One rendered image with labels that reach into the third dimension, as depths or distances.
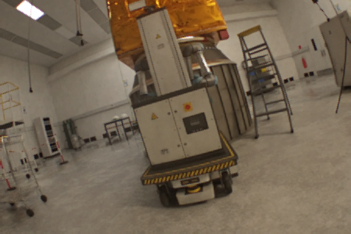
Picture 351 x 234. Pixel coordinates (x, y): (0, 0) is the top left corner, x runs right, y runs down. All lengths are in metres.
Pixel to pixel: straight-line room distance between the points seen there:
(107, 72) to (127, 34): 6.21
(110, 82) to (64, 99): 3.20
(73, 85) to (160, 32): 8.67
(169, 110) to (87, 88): 8.45
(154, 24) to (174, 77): 0.61
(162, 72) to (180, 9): 1.65
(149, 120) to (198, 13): 2.21
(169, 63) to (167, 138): 0.75
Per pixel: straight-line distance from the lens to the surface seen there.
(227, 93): 2.51
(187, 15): 2.93
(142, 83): 1.88
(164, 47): 1.66
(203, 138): 1.15
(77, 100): 9.76
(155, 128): 1.17
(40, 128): 8.81
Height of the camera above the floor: 0.75
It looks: 1 degrees up
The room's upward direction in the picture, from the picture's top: 17 degrees counter-clockwise
